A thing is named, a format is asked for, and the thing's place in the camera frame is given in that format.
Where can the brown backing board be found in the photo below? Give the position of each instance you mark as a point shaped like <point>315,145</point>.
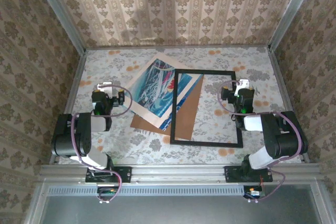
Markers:
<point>186,121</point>

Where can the grey metal sheet panel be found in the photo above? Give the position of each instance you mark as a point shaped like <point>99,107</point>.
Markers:
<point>178,211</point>

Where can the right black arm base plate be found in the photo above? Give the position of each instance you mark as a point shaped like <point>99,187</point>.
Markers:
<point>231,174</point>

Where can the small circuit board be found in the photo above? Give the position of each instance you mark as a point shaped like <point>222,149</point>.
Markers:
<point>107,191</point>
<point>253,192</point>

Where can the aluminium lower frame bar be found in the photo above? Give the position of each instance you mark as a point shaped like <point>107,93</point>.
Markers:
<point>323,208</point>
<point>36,208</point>

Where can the left small circuit board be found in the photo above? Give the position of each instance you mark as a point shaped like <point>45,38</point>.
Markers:
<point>107,191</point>

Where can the floral patterned table cover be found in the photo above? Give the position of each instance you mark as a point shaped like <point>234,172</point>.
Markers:
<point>147,153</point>

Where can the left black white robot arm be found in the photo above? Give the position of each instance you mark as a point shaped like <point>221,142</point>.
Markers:
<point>65,140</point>

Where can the long aluminium mounting rail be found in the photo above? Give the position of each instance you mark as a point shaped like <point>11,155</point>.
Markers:
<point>178,174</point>

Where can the blue art print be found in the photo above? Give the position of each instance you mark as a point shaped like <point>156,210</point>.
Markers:
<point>147,113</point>

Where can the black picture frame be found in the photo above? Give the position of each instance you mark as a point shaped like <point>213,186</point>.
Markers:
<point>207,143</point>

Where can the aluminium table side rail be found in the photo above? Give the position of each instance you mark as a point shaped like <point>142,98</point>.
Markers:
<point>76,77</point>
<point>277,66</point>

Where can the left aluminium corner post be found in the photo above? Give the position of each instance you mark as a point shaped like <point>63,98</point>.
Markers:
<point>62,14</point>

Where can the right aluminium table side rail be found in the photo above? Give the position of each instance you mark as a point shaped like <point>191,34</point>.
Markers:
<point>277,66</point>

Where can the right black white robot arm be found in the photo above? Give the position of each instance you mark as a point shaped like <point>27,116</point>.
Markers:
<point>283,140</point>

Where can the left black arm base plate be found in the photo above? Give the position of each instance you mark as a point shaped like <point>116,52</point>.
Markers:
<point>126,174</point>

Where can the right aluminium corner post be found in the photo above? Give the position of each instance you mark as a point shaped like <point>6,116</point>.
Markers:
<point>292,11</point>

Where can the aluminium corner post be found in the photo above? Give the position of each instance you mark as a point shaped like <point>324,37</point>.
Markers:
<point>292,11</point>
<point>62,14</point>

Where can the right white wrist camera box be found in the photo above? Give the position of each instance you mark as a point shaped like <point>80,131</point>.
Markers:
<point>242,83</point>

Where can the right small circuit board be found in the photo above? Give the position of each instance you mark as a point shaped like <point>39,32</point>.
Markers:
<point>253,192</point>

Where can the left aluminium table side rail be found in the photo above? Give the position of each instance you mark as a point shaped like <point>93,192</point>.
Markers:
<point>76,77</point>

